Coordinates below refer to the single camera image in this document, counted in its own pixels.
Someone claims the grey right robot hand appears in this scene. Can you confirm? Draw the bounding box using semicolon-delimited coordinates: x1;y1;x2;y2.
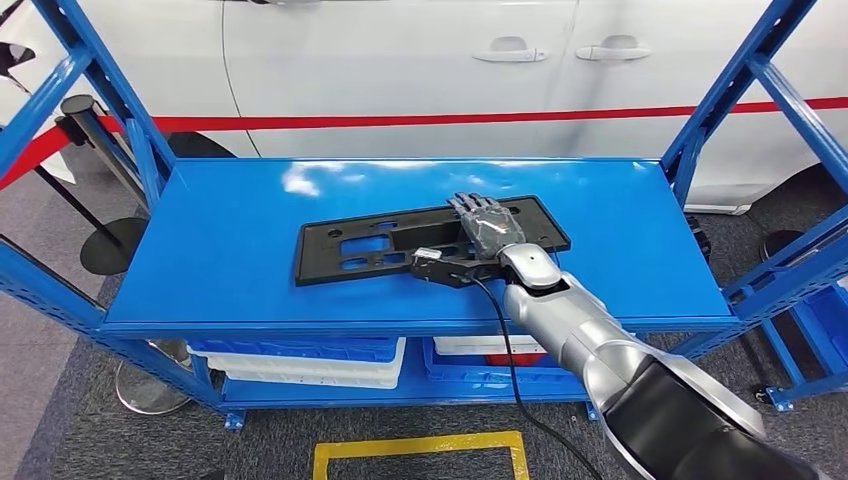
447;192;528;261

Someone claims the black plastic licence plate frame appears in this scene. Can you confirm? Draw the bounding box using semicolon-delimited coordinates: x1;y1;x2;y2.
293;194;572;288

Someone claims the black ribbed plastic part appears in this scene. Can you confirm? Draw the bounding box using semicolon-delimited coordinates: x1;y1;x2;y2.
685;215;713;263

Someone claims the blue metal shelf rack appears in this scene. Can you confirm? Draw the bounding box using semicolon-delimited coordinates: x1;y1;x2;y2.
755;278;848;413
0;0;848;432

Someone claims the white plastic crate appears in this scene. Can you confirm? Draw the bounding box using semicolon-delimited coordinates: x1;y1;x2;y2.
192;337;407;384
225;367;402;391
433;335;548;357

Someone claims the red item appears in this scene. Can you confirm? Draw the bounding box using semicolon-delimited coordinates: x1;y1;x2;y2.
485;352;548;368

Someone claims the blue plastic crate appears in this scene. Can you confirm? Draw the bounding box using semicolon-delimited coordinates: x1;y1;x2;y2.
422;337;588;389
187;336;401;364
791;284;848;372

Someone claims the red barrier belt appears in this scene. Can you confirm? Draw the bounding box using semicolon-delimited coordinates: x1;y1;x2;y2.
0;96;848;190

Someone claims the white car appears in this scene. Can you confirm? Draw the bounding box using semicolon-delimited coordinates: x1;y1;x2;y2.
0;0;848;217

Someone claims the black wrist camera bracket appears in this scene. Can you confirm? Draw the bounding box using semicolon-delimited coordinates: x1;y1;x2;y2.
437;256;511;290

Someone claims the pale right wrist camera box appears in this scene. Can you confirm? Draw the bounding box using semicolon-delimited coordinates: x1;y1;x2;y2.
409;246;446;283

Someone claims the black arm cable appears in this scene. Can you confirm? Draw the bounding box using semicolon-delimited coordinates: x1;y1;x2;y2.
466;274;604;480

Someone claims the white car door handle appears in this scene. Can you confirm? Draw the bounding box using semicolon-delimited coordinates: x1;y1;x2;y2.
471;36;550;65
574;34;653;63

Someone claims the black stanchion post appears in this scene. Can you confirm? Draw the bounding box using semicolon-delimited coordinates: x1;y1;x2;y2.
33;164;150;277

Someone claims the chrome stanchion post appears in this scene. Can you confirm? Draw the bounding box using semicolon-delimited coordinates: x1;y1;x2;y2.
59;93;193;417

